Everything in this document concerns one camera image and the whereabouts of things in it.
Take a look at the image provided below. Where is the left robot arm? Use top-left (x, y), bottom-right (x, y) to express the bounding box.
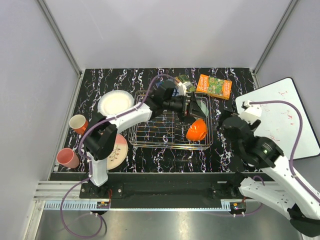
top-left (80, 80), bottom-right (207, 198)

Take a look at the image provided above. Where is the blue landscape book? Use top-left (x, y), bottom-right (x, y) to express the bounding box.
top-left (153, 74), bottom-right (196, 97)

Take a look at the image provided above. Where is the metal wire dish rack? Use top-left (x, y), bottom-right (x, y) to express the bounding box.
top-left (127, 93), bottom-right (214, 151)

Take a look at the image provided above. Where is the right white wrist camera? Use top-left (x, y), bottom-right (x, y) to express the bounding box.
top-left (239, 100), bottom-right (262, 125)

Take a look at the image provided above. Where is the pink cream floral plate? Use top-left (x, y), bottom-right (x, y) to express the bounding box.
top-left (106, 134), bottom-right (129, 171)

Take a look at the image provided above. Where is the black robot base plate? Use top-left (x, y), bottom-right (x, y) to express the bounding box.
top-left (48, 171), bottom-right (288, 210)

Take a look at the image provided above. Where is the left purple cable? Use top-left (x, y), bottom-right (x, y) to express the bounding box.
top-left (59, 73), bottom-right (181, 237)

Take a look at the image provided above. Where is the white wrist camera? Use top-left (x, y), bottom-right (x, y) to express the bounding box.
top-left (174, 78), bottom-right (187, 96)
top-left (239, 100), bottom-right (262, 125)

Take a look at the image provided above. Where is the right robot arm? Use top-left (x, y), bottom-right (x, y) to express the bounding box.
top-left (217, 106), bottom-right (320, 238)

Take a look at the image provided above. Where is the orange green book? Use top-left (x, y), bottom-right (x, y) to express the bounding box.
top-left (196, 74), bottom-right (232, 100)

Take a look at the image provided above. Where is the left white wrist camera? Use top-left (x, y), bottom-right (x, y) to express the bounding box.
top-left (174, 78), bottom-right (187, 96)

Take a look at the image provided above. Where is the pink cup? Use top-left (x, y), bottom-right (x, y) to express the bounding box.
top-left (56, 148), bottom-right (80, 169)

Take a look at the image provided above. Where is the green ceramic bowl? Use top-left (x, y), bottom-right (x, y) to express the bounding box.
top-left (197, 100), bottom-right (209, 118)

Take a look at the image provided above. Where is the white whiteboard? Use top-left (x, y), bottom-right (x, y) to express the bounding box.
top-left (235, 77), bottom-right (320, 160)

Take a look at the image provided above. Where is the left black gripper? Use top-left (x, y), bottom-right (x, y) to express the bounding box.
top-left (163, 91), bottom-right (206, 123)

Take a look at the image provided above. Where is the white paper plate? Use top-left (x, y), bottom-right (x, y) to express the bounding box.
top-left (97, 90), bottom-right (134, 116)

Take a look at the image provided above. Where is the orange mug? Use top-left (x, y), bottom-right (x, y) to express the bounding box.
top-left (69, 114), bottom-right (89, 136)

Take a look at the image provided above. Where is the orange bowl white inside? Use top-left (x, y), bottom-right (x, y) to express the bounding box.
top-left (186, 118), bottom-right (207, 142)

